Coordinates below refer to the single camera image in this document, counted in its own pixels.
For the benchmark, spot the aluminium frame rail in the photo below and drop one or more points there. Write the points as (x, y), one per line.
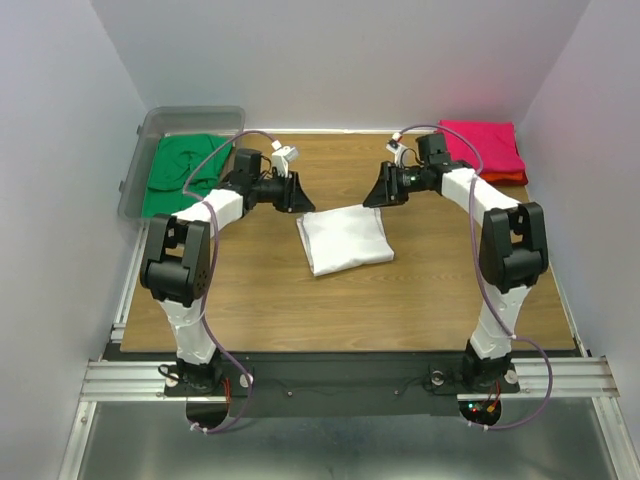
(572, 378)

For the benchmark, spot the green t shirt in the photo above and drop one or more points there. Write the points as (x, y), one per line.
(175, 159)

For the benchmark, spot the pink folded t shirt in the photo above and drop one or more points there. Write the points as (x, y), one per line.
(494, 141)

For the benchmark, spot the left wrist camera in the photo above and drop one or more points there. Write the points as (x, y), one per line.
(282, 156)

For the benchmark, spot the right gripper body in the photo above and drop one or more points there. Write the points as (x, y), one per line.
(390, 183)

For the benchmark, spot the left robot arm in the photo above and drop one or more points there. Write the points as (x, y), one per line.
(180, 250)

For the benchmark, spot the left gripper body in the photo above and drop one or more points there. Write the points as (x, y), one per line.
(289, 191)

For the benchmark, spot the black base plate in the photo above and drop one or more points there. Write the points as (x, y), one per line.
(332, 384)

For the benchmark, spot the grey plastic bin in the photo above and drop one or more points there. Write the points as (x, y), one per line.
(165, 121)

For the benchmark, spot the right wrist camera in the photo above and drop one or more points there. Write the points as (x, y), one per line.
(397, 148)

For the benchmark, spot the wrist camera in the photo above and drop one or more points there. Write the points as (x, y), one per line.
(282, 156)
(397, 148)

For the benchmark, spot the white t shirt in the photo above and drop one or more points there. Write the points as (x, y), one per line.
(343, 238)

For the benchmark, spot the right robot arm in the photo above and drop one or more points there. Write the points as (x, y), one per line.
(508, 237)

